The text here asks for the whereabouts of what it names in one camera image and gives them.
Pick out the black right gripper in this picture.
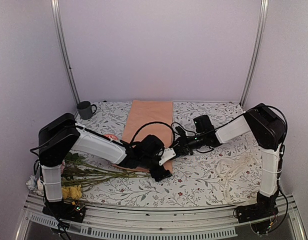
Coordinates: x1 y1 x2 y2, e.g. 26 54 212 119
170 132 206 156

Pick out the beige wrapping paper sheet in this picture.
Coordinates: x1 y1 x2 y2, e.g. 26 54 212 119
111 99 174 176

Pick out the pale pink white flower stem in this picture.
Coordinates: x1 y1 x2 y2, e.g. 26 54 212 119
26 159 140 202

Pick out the yellow fake flower stem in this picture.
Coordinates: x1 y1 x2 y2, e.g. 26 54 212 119
61 172 150 200

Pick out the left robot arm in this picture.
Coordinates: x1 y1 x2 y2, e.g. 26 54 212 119
30 113 176 217

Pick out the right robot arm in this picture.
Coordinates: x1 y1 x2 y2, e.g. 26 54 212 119
165 102 286 218

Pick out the right arm base board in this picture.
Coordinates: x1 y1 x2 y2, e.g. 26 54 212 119
233 204 279 235

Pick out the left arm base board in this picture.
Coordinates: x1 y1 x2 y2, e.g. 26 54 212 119
42 200 86 223

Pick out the red white patterned dish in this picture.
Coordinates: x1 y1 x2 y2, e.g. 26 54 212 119
104 134 119 141

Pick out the white lace ribbon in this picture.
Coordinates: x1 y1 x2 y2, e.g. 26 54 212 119
215 133 264 205

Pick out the dark grey mug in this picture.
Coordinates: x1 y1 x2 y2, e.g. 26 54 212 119
76 100 97 120

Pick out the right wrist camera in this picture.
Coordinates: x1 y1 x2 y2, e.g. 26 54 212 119
175 126 187 137

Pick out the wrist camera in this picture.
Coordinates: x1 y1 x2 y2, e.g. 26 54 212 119
175 126 187 137
158 148 176 166

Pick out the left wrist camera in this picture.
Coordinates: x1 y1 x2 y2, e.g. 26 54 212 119
158 148 176 166

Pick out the right aluminium frame post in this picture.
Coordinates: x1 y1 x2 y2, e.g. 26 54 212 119
239 0 269 108

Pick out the aluminium frame post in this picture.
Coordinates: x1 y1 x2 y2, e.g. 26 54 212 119
239 0 269 108
50 0 80 105

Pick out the left aluminium frame post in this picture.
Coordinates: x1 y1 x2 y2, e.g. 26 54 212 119
50 0 80 105

